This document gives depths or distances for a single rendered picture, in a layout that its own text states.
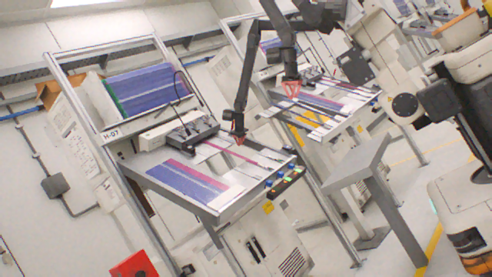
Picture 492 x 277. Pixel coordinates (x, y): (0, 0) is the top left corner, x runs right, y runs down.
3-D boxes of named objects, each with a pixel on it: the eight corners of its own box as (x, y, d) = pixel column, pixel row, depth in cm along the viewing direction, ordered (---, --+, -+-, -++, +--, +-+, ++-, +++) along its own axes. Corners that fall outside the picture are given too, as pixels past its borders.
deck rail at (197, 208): (220, 225, 174) (220, 214, 171) (217, 227, 173) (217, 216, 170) (120, 169, 210) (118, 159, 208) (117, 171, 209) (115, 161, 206)
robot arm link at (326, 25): (247, 16, 204) (252, 18, 213) (246, 43, 207) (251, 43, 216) (333, 17, 190) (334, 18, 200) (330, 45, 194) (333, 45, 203)
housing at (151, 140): (207, 132, 257) (207, 113, 250) (149, 161, 221) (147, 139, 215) (197, 128, 261) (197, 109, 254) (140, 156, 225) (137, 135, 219)
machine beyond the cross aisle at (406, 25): (491, 68, 585) (425, -38, 588) (483, 81, 525) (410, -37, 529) (410, 108, 678) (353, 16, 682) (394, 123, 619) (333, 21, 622)
